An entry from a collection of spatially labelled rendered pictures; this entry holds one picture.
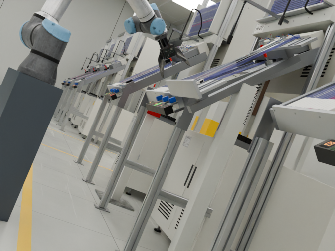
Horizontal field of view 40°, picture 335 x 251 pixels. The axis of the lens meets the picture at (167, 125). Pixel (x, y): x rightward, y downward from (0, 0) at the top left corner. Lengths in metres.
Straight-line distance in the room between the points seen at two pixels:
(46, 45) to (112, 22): 9.10
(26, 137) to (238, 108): 0.80
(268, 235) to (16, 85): 1.31
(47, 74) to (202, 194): 0.74
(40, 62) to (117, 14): 9.17
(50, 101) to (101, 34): 9.06
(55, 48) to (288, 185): 1.22
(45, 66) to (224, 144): 0.74
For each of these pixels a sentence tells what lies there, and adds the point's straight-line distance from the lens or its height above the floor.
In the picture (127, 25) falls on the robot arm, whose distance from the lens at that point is 2.19.
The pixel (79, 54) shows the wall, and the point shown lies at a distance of 10.73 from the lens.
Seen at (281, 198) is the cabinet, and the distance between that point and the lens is 2.24.
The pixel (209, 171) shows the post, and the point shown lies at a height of 0.48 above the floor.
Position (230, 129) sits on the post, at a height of 0.65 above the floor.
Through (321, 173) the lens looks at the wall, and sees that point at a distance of 4.30.
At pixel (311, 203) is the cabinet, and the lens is 2.33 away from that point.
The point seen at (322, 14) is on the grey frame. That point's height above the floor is 1.35.
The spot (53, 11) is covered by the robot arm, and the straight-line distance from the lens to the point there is 1.97.
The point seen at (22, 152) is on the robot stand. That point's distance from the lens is 1.81.
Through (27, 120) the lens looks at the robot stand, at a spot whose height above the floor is 0.39.
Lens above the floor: 0.55
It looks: 1 degrees up
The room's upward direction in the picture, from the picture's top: 23 degrees clockwise
